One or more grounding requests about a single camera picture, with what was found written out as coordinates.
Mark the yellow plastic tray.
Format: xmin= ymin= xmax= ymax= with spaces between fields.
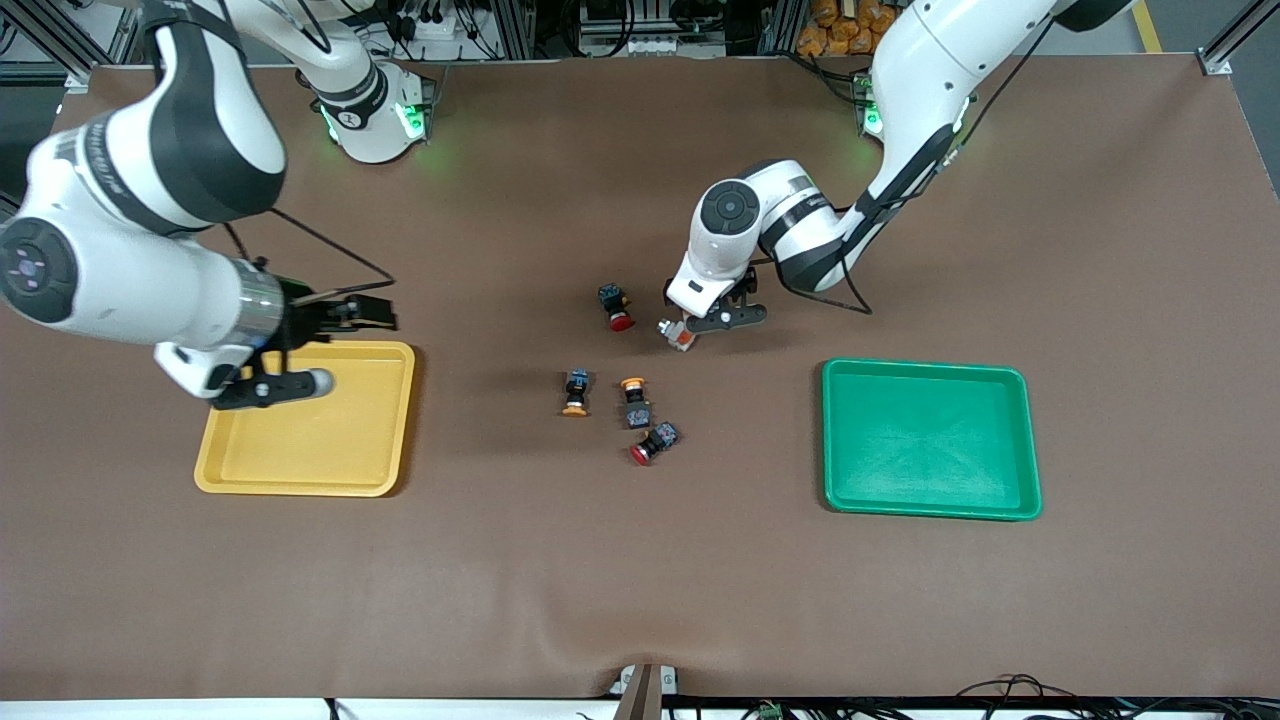
xmin=194 ymin=340 xmax=416 ymax=498

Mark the green plastic tray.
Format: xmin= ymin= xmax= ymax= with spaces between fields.
xmin=821 ymin=357 xmax=1043 ymax=522

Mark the bag of orange items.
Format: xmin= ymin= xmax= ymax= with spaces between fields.
xmin=797 ymin=0 xmax=886 ymax=58

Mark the white power strip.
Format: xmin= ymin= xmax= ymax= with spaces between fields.
xmin=580 ymin=33 xmax=683 ymax=58
xmin=385 ymin=0 xmax=471 ymax=46

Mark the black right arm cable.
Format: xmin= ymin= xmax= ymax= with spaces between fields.
xmin=222 ymin=205 xmax=396 ymax=299

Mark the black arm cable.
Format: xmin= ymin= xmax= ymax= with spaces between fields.
xmin=222 ymin=205 xmax=396 ymax=299
xmin=750 ymin=20 xmax=1061 ymax=317

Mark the red push button switch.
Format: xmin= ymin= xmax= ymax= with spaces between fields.
xmin=629 ymin=421 xmax=682 ymax=467
xmin=597 ymin=284 xmax=635 ymax=333

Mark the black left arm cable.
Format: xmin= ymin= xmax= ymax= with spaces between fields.
xmin=750 ymin=20 xmax=1061 ymax=317

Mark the aluminium frame profile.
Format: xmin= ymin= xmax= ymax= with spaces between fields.
xmin=1195 ymin=0 xmax=1280 ymax=77
xmin=0 ymin=0 xmax=151 ymax=86
xmin=493 ymin=0 xmax=538 ymax=59
xmin=757 ymin=0 xmax=801 ymax=56

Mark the metal camera mount clamp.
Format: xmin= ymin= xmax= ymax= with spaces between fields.
xmin=610 ymin=663 xmax=681 ymax=720

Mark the black cable bundle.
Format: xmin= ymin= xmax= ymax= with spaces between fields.
xmin=950 ymin=673 xmax=1280 ymax=720

